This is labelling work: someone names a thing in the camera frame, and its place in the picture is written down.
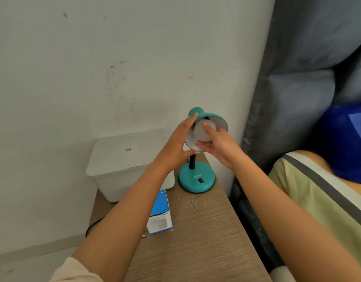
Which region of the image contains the person's left hand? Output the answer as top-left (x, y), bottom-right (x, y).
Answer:
top-left (152, 113), bottom-right (199, 174)

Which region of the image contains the person's right hand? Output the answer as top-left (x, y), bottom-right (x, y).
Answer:
top-left (195, 123), bottom-right (243, 168)

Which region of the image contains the white light bulb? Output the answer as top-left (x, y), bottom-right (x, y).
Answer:
top-left (194, 120), bottom-right (218, 143)

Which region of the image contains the teal desk lamp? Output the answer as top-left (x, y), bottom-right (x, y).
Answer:
top-left (178, 107), bottom-right (229, 194)

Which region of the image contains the person's left forearm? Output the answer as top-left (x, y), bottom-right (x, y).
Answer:
top-left (72, 162), bottom-right (176, 275)

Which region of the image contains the person's right forearm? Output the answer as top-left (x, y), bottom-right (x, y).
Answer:
top-left (227, 154), bottom-right (361, 282)

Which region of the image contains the blue and white bulb carton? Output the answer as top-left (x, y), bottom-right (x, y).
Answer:
top-left (146, 190), bottom-right (173, 235)

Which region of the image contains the white plastic lidded box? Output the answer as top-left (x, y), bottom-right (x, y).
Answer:
top-left (86, 128), bottom-right (176, 203)

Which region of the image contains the yellow striped pillow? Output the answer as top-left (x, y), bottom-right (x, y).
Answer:
top-left (268, 150), bottom-right (361, 275)

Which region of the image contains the grey padded headboard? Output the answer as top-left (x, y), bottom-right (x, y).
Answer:
top-left (229, 0), bottom-right (361, 268)

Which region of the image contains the blue pillow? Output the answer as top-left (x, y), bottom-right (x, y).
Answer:
top-left (315, 103), bottom-right (361, 187)

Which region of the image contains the beige sleeve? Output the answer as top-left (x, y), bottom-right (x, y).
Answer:
top-left (49, 257), bottom-right (104, 282)

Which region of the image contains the black power cable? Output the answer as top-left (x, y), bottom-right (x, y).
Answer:
top-left (85, 218), bottom-right (102, 239)

